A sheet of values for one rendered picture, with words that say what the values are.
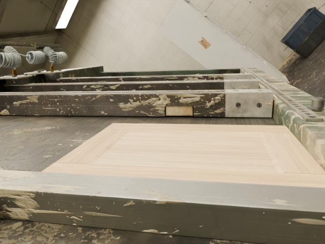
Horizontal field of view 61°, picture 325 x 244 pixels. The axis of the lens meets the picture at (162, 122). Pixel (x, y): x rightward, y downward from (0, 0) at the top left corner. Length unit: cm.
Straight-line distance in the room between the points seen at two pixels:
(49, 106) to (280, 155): 72
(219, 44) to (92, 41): 328
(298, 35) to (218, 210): 454
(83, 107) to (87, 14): 583
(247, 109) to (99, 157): 46
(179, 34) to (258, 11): 185
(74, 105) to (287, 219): 74
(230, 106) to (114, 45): 572
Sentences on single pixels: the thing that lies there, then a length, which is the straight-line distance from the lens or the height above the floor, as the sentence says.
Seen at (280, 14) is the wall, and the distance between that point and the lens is 578.
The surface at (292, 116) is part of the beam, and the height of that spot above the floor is 91.
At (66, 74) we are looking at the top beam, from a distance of 188.
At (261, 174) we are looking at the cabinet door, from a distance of 41.
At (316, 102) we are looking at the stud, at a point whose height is 88.
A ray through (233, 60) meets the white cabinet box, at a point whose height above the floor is 85.
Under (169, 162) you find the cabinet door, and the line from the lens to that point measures 44.
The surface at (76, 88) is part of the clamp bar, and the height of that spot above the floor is 149.
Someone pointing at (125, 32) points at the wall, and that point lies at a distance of 628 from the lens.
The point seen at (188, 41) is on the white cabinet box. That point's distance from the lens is 445.
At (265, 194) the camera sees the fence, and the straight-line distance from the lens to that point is 31.
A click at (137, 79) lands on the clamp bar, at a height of 135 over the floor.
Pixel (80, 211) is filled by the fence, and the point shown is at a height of 112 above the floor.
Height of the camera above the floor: 111
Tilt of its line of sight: level
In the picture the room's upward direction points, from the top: 52 degrees counter-clockwise
